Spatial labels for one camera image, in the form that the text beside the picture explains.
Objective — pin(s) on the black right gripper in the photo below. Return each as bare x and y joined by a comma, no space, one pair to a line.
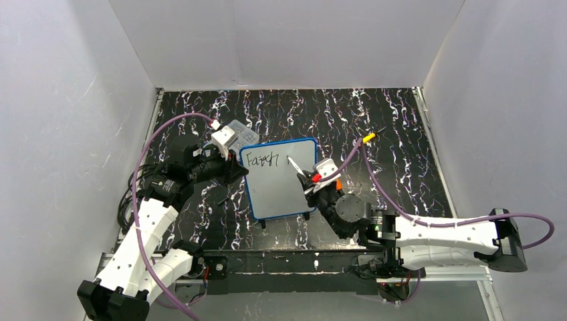
319,192

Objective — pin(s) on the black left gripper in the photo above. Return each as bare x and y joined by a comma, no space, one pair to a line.
230,167

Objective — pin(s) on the white marker pen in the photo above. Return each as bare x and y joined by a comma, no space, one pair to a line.
295,166

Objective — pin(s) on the blue framed whiteboard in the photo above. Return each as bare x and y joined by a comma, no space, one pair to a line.
271,183

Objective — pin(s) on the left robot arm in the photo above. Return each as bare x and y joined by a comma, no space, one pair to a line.
129,283

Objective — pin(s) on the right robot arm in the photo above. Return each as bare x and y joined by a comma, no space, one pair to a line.
411,244

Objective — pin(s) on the clear plastic screw box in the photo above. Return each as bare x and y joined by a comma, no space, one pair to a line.
244,136

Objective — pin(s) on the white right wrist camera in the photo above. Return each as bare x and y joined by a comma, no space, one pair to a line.
323,174

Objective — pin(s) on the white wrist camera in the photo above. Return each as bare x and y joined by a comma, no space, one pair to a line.
323,174
223,139

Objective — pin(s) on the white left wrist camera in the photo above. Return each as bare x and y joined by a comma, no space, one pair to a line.
223,139

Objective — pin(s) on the yellow handled tool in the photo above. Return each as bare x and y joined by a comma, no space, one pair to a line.
372,136

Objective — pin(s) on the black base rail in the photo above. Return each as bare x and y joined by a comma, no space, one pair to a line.
287,271

